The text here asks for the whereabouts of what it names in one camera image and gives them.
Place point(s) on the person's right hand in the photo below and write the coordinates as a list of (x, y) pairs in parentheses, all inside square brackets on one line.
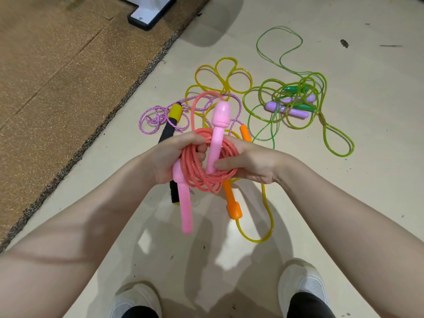
[(255, 163)]

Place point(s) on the person's left hand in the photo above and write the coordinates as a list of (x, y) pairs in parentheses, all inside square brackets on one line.
[(165, 158)]

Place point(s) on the person's left thumb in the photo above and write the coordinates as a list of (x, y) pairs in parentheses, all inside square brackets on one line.
[(193, 138)]

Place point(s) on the person's right thumb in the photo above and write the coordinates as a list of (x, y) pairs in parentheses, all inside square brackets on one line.
[(226, 165)]

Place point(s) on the person's left forearm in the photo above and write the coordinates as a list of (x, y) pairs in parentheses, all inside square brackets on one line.
[(76, 241)]

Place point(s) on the person's right forearm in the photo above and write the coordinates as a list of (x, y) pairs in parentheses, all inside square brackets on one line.
[(351, 235)]

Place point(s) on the white black furniture base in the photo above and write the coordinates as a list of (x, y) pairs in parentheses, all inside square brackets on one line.
[(150, 11)]

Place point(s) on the person's right white shoe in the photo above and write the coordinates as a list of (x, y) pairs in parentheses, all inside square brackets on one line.
[(303, 278)]

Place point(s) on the person's white shoe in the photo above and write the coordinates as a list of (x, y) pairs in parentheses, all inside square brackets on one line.
[(303, 278), (135, 299)]

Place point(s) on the brown cork floor mat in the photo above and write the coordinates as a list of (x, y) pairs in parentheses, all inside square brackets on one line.
[(66, 72)]

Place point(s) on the person's left white shoe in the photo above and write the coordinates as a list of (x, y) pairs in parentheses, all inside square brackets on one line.
[(135, 299)]

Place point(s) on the person's right black trouser leg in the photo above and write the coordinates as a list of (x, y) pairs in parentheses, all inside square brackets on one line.
[(309, 306)]

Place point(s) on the person's black trouser leg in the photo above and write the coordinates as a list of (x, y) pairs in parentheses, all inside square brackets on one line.
[(139, 312), (309, 306)]

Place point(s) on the person's left black trouser leg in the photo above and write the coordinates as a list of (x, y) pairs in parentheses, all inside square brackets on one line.
[(139, 312)]

